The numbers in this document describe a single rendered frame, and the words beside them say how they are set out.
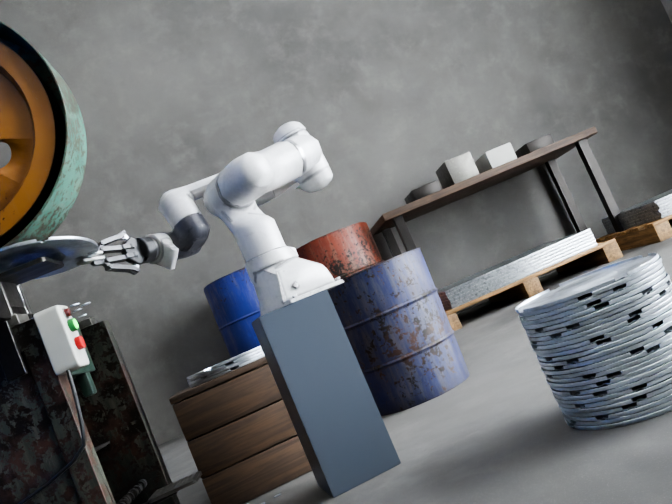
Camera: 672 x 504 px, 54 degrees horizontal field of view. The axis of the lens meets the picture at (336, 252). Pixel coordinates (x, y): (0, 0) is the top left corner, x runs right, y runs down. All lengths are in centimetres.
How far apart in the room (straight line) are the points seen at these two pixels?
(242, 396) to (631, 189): 433
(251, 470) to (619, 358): 108
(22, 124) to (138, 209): 297
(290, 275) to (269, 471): 62
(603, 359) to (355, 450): 62
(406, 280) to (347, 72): 332
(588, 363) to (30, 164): 167
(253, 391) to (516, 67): 422
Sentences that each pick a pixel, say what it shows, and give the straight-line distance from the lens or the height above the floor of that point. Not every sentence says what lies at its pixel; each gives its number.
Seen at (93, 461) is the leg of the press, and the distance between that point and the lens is 147.
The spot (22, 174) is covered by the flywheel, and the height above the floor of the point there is 114.
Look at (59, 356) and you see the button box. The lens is 144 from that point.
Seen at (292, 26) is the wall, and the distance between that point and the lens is 547.
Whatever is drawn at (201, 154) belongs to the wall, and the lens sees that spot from 516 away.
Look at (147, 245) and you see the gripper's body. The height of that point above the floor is 77.
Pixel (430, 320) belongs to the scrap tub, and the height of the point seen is 24.
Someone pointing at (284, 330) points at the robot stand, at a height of 40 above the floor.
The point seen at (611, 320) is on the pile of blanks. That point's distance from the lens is 127.
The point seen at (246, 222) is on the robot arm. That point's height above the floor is 68.
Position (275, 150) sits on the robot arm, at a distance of 174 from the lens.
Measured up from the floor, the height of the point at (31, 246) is 80.
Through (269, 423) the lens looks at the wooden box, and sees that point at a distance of 193.
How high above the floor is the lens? 39
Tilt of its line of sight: 5 degrees up
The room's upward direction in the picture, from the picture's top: 23 degrees counter-clockwise
